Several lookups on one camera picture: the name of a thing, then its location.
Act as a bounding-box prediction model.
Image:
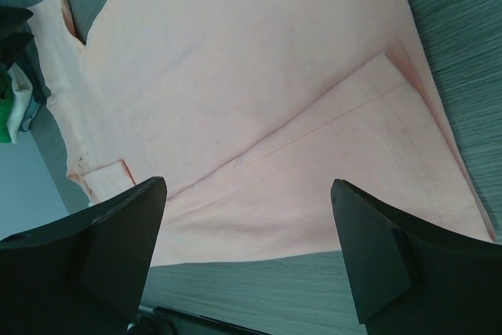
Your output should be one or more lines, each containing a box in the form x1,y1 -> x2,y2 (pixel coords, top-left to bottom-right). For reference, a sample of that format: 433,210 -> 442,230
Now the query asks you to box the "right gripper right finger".
331,180 -> 501,334

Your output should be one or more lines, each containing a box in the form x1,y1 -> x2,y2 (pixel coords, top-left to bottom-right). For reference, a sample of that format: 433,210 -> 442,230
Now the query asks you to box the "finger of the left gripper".
0,6 -> 33,35
1,32 -> 34,64

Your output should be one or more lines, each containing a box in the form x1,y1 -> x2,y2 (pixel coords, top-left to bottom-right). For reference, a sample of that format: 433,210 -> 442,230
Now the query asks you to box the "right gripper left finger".
1,177 -> 167,334

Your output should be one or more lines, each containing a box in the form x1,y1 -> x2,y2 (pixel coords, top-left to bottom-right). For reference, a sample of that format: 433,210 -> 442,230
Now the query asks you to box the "salmon pink t shirt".
29,0 -> 495,266

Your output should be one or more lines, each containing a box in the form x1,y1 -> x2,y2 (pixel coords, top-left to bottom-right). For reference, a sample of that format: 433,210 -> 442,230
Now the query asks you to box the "folded white shirt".
6,64 -> 33,144

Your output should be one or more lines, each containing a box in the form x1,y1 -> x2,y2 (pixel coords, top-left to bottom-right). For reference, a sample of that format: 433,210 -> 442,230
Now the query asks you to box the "folded green shirt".
0,69 -> 13,144

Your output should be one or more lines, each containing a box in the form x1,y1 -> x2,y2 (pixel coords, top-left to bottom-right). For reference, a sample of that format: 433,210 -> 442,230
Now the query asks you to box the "folded grey shirt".
19,96 -> 42,133

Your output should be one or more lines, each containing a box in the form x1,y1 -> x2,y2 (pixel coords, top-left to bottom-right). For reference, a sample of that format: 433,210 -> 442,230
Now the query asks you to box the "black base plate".
127,306 -> 264,335

